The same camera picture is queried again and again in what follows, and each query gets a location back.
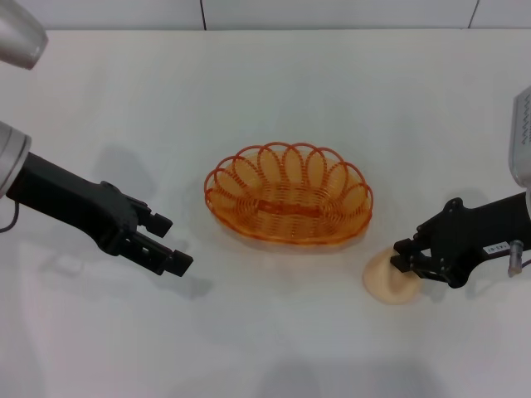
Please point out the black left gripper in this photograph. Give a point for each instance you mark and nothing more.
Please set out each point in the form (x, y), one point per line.
(74, 203)

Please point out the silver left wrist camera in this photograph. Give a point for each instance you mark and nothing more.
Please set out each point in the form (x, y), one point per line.
(18, 33)

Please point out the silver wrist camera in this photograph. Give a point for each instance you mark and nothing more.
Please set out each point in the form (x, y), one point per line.
(18, 33)
(523, 141)

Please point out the beige steamed bun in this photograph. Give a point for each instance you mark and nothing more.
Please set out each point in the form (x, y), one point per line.
(390, 286)

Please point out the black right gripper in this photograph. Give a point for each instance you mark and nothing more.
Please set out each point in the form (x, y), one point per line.
(464, 236)

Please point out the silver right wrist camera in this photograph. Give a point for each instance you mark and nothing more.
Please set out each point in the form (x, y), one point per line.
(523, 141)

